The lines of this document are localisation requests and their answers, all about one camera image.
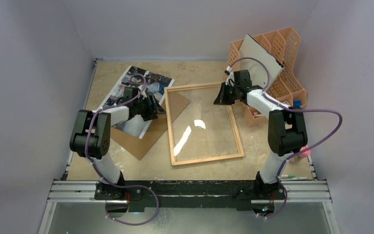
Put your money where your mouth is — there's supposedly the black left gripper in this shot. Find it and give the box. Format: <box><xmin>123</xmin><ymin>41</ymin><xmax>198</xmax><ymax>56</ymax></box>
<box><xmin>133</xmin><ymin>94</ymin><xmax>165</xmax><ymax>121</ymax></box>

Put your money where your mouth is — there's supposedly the printed street photo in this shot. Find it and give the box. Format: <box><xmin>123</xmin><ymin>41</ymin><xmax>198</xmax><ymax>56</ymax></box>
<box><xmin>98</xmin><ymin>66</ymin><xmax>175</xmax><ymax>138</ymax></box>

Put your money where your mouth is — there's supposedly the clear glass pane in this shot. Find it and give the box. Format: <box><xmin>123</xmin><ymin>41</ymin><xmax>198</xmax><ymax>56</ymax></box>
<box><xmin>168</xmin><ymin>88</ymin><xmax>241</xmax><ymax>159</ymax></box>

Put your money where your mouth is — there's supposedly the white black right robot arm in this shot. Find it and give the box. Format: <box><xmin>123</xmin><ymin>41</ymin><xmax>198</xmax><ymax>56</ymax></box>
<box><xmin>213</xmin><ymin>67</ymin><xmax>307</xmax><ymax>198</ymax></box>

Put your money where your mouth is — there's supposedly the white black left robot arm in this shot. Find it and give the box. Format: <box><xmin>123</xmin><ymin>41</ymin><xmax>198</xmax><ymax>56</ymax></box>
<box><xmin>69</xmin><ymin>87</ymin><xmax>165</xmax><ymax>199</ymax></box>

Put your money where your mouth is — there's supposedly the brown cardboard backing board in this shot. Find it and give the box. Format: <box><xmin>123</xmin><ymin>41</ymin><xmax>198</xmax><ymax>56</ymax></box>
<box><xmin>111</xmin><ymin>92</ymin><xmax>190</xmax><ymax>160</ymax></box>

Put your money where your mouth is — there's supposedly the white board in organizer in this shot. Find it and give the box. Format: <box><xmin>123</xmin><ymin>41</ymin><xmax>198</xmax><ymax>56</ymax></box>
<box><xmin>238</xmin><ymin>34</ymin><xmax>284</xmax><ymax>89</ymax></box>

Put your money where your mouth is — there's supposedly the blue box in organizer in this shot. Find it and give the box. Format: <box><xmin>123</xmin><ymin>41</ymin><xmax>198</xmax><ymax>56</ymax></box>
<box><xmin>293</xmin><ymin>99</ymin><xmax>302</xmax><ymax>107</ymax></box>

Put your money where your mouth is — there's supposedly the orange plastic file organizer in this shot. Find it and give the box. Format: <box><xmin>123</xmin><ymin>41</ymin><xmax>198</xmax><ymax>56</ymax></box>
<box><xmin>227</xmin><ymin>27</ymin><xmax>307</xmax><ymax>127</ymax></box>

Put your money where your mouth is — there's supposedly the pink capped bottle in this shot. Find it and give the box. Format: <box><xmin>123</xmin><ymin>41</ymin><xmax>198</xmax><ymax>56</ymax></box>
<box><xmin>294</xmin><ymin>145</ymin><xmax>311</xmax><ymax>163</ymax></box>

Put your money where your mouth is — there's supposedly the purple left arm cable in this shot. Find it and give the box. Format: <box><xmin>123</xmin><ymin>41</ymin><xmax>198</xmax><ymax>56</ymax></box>
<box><xmin>83</xmin><ymin>73</ymin><xmax>160</xmax><ymax>226</ymax></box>

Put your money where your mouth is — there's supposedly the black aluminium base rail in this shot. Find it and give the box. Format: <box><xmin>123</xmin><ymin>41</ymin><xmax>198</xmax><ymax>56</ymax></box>
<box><xmin>46</xmin><ymin>179</ymin><xmax>333</xmax><ymax>214</ymax></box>

